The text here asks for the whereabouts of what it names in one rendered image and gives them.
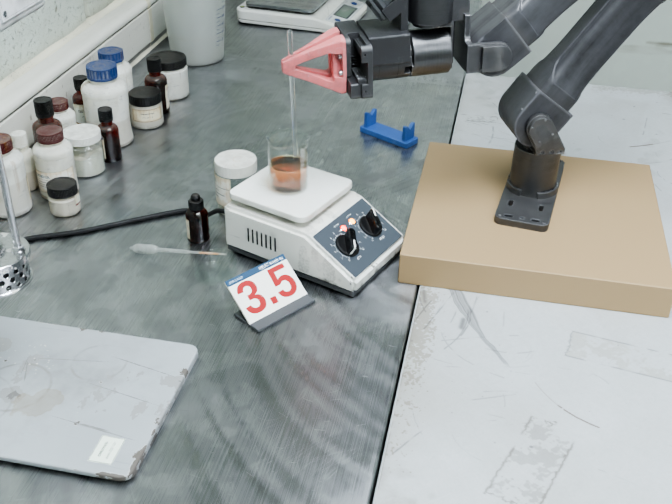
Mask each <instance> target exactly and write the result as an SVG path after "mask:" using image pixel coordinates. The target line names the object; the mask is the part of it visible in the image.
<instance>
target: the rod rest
mask: <svg viewBox="0 0 672 504"><path fill-rule="evenodd" d="M376 113H377V109H375V108H373V109H372V111H371V112H370V113H368V112H365V114H364V124H363V125H361V126H360V132H362V133H364V134H367V135H370V136H372V137H375V138H378V139H380V140H383V141H386V142H388V143H391V144H394V145H396V146H399V147H401V148H404V149H408V148H410V147H411V146H413V145H415V144H417V143H418V137H416V136H414V131H415V122H411V123H410V125H409V127H407V126H403V132H402V131H399V130H397V129H394V128H391V127H388V126H386V125H383V124H380V123H377V122H376Z"/></svg>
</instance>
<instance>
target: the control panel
mask: <svg viewBox="0 0 672 504"><path fill-rule="evenodd" d="M371 208H372V207H371V206H370V205H369V204H368V203H367V202H366V201H365V200H364V199H363V198H362V199H360V200H359V201H357V202H356V203H355V204H354V205H352V206H351V207H350V208H348V209H347V210H346V211H345V212H343V213H342V214H341V215H340V216H338V217H337V218H336V219H334V220H333V221H332V222H331V223H329V224H328V225H327V226H325V227H324V228H323V229H322V230H320V231H319V232H318V233H317V234H315V235H314V236H313V238H314V239H315V240H316V241H317V242H318V243H319V244H320V245H321V246H322V247H323V248H324V249H325V250H326V251H328V252H329V253H330V254H331V255H332V256H333V257H334V258H335V259H336V260H337V261H338V262H339V263H340V264H341V265H342V266H343V267H344V268H345V269H346V270H347V271H349V272H350V273H351V274H352V275H353V276H354V277H355V278H356V277H357V276H358V275H359V274H361V273H362V272H363V271H364V270H365V269H366V268H367V267H368V266H369V265H371V264H372V263H373V262H374V261H375V260H376V259H377V258H378V257H379V256H381V255H382V254H383V253H384V252H385V251H386V250H387V249H388V248H389V247H391V246H392V245H393V244H394V243H395V242H396V241H397V240H398V239H399V238H401V236H402V235H401V234H400V233H399V232H398V231H397V230H396V229H395V228H394V227H393V226H391V225H390V224H389V223H388V222H387V221H386V220H385V219H384V218H383V217H382V216H381V215H380V214H379V213H378V212H377V211H376V212H377V215H378V217H379V219H380V222H381V224H382V232H381V234H380V235H379V236H376V237H373V236H369V235H367V234H366V233H364V232H363V230H362V229H361V228H360V225H359V221H360V219H361V218H362V217H363V216H366V215H367V213H368V212H369V211H370V209H371ZM350 219H354V220H355V223H354V224H352V223H350V221H349V220H350ZM342 225H344V226H346V228H347V229H346V231H344V230H342V229H341V226H342ZM349 228H353V229H354V230H355V233H356V239H357V242H358V244H359V248H360V250H359V252H358V254H357V255H356V256H353V257H349V256H346V255H344V254H342V253H341V252H340V251H339V250H338V249H337V247H336V243H335V242H336V239H337V237H338V236H339V235H342V234H345V233H346V232H347V231H348V229H349Z"/></svg>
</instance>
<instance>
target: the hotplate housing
mask: <svg viewBox="0 0 672 504"><path fill-rule="evenodd" d="M362 198H363V197H362V196H361V195H359V194H357V193H356V192H353V191H350V190H349V191H348V192H346V193H345V194H344V195H342V196H341V197H340V198H339V199H337V200H336V201H335V202H333V203H332V204H331V205H329V206H328V207H327V208H325V209H324V210H323V211H321V212H320V213H319V214H317V215H316V216H315V217H313V218H312V219H311V220H309V221H308V222H305V223H298V222H294V221H291V220H289V219H286V218H283V217H280V216H277V215H274V214H272V213H269V212H266V211H263V210H260V209H257V208H255V207H252V206H249V205H246V204H243V203H240V202H238V201H235V200H233V201H232V202H230V203H229V204H227V205H226V206H225V207H224V210H225V227H226V241H227V244H228V249H230V250H232V251H235V252H237V253H240V254H243V255H245V256H248V257H250V258H253V259H256V260H258V261H261V262H263V263H265V262H267V261H269V260H271V259H273V258H275V257H277V256H279V255H281V254H284V256H285V258H286V259H287V261H288V263H289V264H290V266H291V268H292V269H293V271H294V272H295V274H296V275H297V276H300V277H302V278H305V279H307V280H310V281H313V282H315V283H318V284H320V285H323V286H326V287H328V288H331V289H333V290H336V291H339V292H341V293H344V294H346V295H349V296H352V297H354V296H355V295H356V294H357V293H358V292H359V291H360V290H361V289H362V288H364V287H365V286H366V285H367V284H368V283H369V282H370V281H371V280H372V279H373V278H374V277H375V276H376V275H378V274H379V273H380V272H381V271H382V270H383V269H384V268H385V267H386V266H387V265H388V264H389V263H390V262H392V261H393V260H394V259H395V258H396V257H397V256H398V255H399V254H400V252H401V248H402V244H403V241H404V239H403V238H404V236H403V234H402V233H400V232H399V231H398V230H397V229H396V228H395V227H394V226H393V225H392V224H391V223H390V222H389V221H388V220H387V219H385V218H384V217H383V216H382V215H381V214H380V213H379V212H378V211H377V210H376V209H375V208H374V207H373V206H372V205H371V204H369V203H368V202H367V201H366V200H365V199H364V198H363V199H364V200H365V201H366V202H367V203H368V204H369V205H370V206H371V207H372V208H373V209H375V210H376V211H377V212H378V213H379V214H380V215H381V216H382V217H383V218H384V219H385V220H386V221H387V222H388V223H389V224H390V225H391V226H393V227H394V228H395V229H396V230H397V231H398V232H399V233H400V234H401V235H402V236H401V238H399V239H398V240H397V241H396V242H395V243H394V244H393V245H392V246H391V247H389V248H388V249H387V250H386V251H385V252H384V253H383V254H382V255H381V256H379V257H378V258H377V259H376V260H375V261H374V262H373V263H372V264H371V265H369V266H368V267H367V268H366V269H365V270H364V271H363V272H362V273H361V274H359V275H358V276H357V277H356V278H355V277H354V276H353V275H352V274H351V273H350V272H349V271H347V270H346V269H345V268H344V267H343V266H342V265H341V264H340V263H339V262H338V261H337V260H336V259H335V258H334V257H333V256H332V255H331V254H330V253H329V252H328V251H326V250H325V249H324V248H323V247H322V246H321V245H320V244H319V243H318V242H317V241H316V240H315V239H314V238H313V236H314V235H315V234H317V233H318V232H319V231H320V230H322V229H323V228H324V227H325V226H327V225H328V224H329V223H331V222H332V221H333V220H334V219H336V218H337V217H338V216H340V215H341V214H342V213H343V212H345V211H346V210H347V209H348V208H350V207H351V206H352V205H354V204H355V203H356V202H357V201H359V200H360V199H362Z"/></svg>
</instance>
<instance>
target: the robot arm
mask: <svg viewBox="0 0 672 504"><path fill-rule="evenodd" d="M577 1H578V0H494V1H493V2H492V3H491V2H490V1H489V2H487V3H486V4H485V5H484V6H483V7H482V8H480V9H479V10H478V11H477V12H476V13H474V14H473V15H472V16H471V14H470V13H469V12H470V0H367V1H366V2H365V3H366V4H367V5H368V7H369V8H370V9H371V10H372V12H373V13H374V14H375V16H376V17H377V18H378V19H368V20H358V21H356V22H355V20H346V21H339V22H335V23H334V27H333V28H331V29H329V30H328V31H326V32H325V33H323V34H322V35H320V36H319V37H317V38H316V39H314V40H313V41H311V42H310V43H308V44H307V45H305V46H304V47H302V48H300V49H299V50H297V51H295V52H293V56H292V57H290V58H289V57H288V56H286V57H285V58H283V59H282V60H281V68H282V72H283V73H284V74H286V75H289V76H292V77H296V78H299V79H302V80H305V81H308V82H311V83H314V84H317V85H319V86H322V87H325V88H327V89H330V90H333V91H335V92H338V93H341V94H344V93H346V92H347V94H348V95H349V97H350V99H359V98H362V99H365V98H373V81H376V80H385V79H394V78H403V77H412V76H421V75H430V74H439V73H448V72H449V71H450V69H451V68H452V63H453V57H454V58H455V59H456V61H457V62H458V63H459V65H460V66H461V67H462V68H463V70H464V71H465V72H466V73H467V74H469V73H481V74H483V75H485V76H489V77H495V76H499V75H502V74H504V73H506V72H507V71H508V70H510V69H511V68H512V67H513V66H515V65H516V64H517V63H518V62H519V61H521V60H522V59H523V58H524V57H526V56H527V55H528V54H529V53H530V52H532V51H531V50H530V48H529V46H530V45H531V44H532V43H534V42H535V41H536V40H537V39H538V38H539V37H540V36H541V35H542V34H543V33H544V31H545V29H546V28H547V27H548V26H550V25H551V24H552V23H553V22H554V21H555V20H556V19H557V18H558V17H559V16H560V15H561V14H562V13H564V12H565V11H566V10H567V9H568V8H569V7H571V6H572V5H573V4H574V3H576V2H577ZM665 1H666V0H595V1H594V3H593V4H592V5H591V6H590V7H589V8H588V10H587V11H586V12H585V13H584V14H583V15H582V17H581V18H580V19H579V20H578V21H577V22H576V24H575V25H574V26H573V27H572V28H571V29H570V31H569V32H568V33H567V34H566V35H565V36H564V38H563V39H562V40H561V41H560V42H559V43H558V44H557V45H556V46H555V48H554V49H553V50H552V51H551V52H550V53H549V54H548V55H547V56H546V57H545V58H544V59H543V60H541V61H539V62H538V63H537V64H536V65H535V66H534V67H533V68H532V69H531V70H530V71H529V73H528V74H527V75H526V74H525V73H524V72H521V74H520V75H519V76H518V77H517V78H516V79H515V81H514V82H513V83H512V84H511V85H510V87H509V88H508V89H507V90H506V91H505V92H504V94H503V95H502V97H501V99H500V101H499V105H498V112H499V116H500V118H501V119H502V120H503V122H504V123H505V124H506V126H507V127H508V128H509V129H510V131H511V132H512V133H513V135H514V136H515V137H516V138H517V139H516V141H515V145H514V152H513V159H512V166H511V172H510V174H509V175H508V179H507V182H506V185H505V188H504V190H503V193H502V196H501V199H500V201H499V204H498V207H497V209H496V212H495V217H494V222H495V223H496V224H499V225H504V226H509V227H515V228H520V229H526V230H531V231H537V232H546V231H547V230H548V228H549V224H550V220H551V216H552V212H553V208H554V204H555V200H556V197H557V193H558V189H559V185H560V181H561V177H562V173H563V170H564V164H565V162H564V161H563V160H560V157H561V154H564V152H565V147H564V145H563V142H562V140H561V138H560V136H559V134H558V132H559V131H560V130H561V129H562V128H563V127H564V126H565V125H566V123H567V122H568V121H569V120H570V119H571V118H572V117H573V115H572V114H571V113H570V112H569V110H570V109H571V108H572V107H573V106H574V105H575V103H576V102H577V101H578V99H579V98H580V96H581V93H582V92H583V90H584V89H585V87H586V86H587V85H588V83H589V82H590V81H591V80H592V78H593V77H594V76H595V75H596V73H597V72H598V71H599V70H600V69H601V68H602V66H603V65H604V64H605V63H606V62H607V61H608V60H609V59H610V57H611V56H612V55H613V54H614V53H615V52H616V51H617V50H618V48H619V47H620V46H621V45H622V44H623V43H624V42H625V41H626V39H627V38H628V37H629V36H630V35H631V34H632V33H633V31H634V30H635V29H636V28H637V27H638V26H639V25H640V24H641V23H642V22H643V21H644V20H645V19H646V18H647V17H648V16H649V15H650V14H651V13H652V12H653V11H654V10H655V9H656V8H657V7H658V6H659V5H660V4H662V3H664V2H665ZM408 22H410V23H412V25H413V26H415V27H418V28H412V29H408ZM326 54H328V67H329V68H327V69H326V70H322V69H315V68H308V67H302V66H298V64H301V63H303V62H306V61H308V60H311V59H314V58H317V57H320V56H323V55H326Z"/></svg>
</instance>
